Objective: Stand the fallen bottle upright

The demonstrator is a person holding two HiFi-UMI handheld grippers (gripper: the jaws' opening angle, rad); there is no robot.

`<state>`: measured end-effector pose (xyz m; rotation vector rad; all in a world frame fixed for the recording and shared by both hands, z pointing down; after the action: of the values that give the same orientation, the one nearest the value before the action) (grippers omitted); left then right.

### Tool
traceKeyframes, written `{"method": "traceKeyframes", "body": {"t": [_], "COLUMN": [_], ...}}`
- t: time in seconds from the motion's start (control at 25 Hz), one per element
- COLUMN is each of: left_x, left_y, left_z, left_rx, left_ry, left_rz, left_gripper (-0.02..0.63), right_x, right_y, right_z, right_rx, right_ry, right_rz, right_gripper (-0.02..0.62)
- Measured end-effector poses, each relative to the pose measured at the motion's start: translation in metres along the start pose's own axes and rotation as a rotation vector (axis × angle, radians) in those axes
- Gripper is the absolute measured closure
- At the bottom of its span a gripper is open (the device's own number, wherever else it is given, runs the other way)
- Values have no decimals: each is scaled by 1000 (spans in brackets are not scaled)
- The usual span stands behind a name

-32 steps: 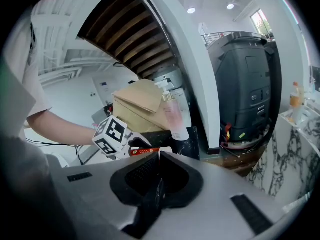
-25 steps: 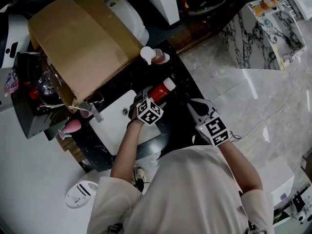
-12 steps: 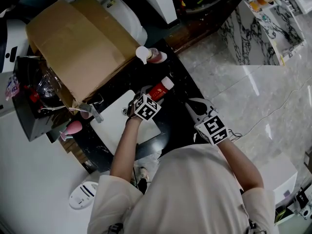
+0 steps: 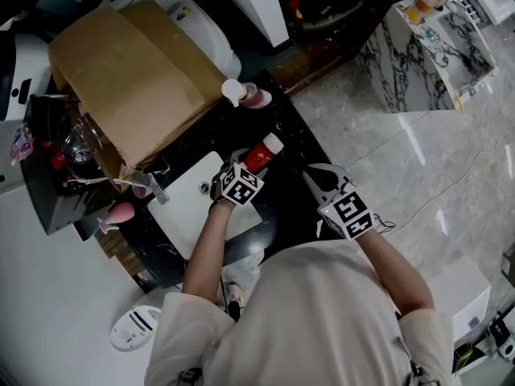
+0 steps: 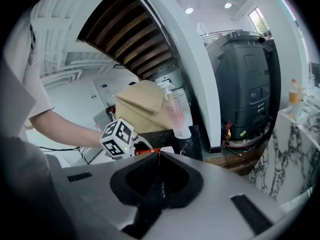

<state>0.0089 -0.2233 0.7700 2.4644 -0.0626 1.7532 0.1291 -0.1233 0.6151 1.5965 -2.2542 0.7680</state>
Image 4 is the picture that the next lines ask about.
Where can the black microwave oven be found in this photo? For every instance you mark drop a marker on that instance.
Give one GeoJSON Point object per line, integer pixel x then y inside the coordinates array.
{"type": "Point", "coordinates": [44, 199]}

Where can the white rectangular sink basin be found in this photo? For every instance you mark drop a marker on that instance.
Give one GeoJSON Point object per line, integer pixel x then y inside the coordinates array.
{"type": "Point", "coordinates": [181, 211]}

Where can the round dark tray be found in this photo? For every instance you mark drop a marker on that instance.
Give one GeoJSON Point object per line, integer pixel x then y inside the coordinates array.
{"type": "Point", "coordinates": [346, 18]}

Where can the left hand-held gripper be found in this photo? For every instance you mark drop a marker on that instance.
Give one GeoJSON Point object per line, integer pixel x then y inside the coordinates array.
{"type": "Point", "coordinates": [241, 185]}

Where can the white box cabinet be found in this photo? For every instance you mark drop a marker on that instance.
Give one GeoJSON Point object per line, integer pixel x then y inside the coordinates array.
{"type": "Point", "coordinates": [458, 292]}

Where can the red bottle with white cap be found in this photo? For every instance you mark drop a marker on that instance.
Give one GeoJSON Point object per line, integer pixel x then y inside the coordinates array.
{"type": "Point", "coordinates": [261, 155]}

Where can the pink cup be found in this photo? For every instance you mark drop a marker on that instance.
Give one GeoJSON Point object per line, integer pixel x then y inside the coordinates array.
{"type": "Point", "coordinates": [139, 191]}

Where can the dark wooden staircase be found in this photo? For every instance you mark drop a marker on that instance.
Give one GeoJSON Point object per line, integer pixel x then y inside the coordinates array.
{"type": "Point", "coordinates": [120, 255]}

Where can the chrome faucet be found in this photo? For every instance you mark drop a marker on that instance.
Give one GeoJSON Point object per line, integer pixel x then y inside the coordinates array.
{"type": "Point", "coordinates": [155, 185]}

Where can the large open cardboard box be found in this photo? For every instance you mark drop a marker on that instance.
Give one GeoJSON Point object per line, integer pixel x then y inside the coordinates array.
{"type": "Point", "coordinates": [133, 75]}

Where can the black marble vanity table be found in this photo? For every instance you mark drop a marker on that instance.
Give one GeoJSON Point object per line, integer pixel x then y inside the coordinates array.
{"type": "Point", "coordinates": [249, 123]}

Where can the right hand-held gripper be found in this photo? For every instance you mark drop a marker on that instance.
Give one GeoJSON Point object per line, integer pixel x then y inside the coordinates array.
{"type": "Point", "coordinates": [348, 215]}

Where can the person's beige shirt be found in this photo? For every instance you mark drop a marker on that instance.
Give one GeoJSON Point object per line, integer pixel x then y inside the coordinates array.
{"type": "Point", "coordinates": [314, 320]}

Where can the white rounded appliance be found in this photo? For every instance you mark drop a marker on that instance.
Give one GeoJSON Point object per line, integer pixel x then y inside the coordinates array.
{"type": "Point", "coordinates": [209, 42]}

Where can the pink pump bottle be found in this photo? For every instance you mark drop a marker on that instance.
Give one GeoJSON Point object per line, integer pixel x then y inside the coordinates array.
{"type": "Point", "coordinates": [251, 97]}

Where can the small red yellow object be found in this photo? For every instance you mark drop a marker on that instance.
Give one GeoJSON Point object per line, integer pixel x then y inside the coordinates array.
{"type": "Point", "coordinates": [295, 8]}

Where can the person's left forearm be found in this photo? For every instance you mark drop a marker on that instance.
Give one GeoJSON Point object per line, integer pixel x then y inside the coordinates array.
{"type": "Point", "coordinates": [205, 255]}

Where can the dark wooden floor plinth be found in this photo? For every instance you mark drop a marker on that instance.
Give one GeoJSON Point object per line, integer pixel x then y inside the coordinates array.
{"type": "Point", "coordinates": [318, 62]}

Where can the pink snack packet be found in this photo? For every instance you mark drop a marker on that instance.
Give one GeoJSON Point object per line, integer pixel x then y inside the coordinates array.
{"type": "Point", "coordinates": [22, 147]}

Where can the person's right forearm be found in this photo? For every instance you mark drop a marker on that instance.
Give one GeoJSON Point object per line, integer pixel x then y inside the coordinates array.
{"type": "Point", "coordinates": [398, 272]}

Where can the pink vase-shaped bottle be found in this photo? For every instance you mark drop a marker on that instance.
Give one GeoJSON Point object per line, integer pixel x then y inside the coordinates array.
{"type": "Point", "coordinates": [120, 213]}

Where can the white marble-pattern cabinet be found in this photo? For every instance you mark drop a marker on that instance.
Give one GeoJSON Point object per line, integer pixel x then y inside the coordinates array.
{"type": "Point", "coordinates": [402, 79]}

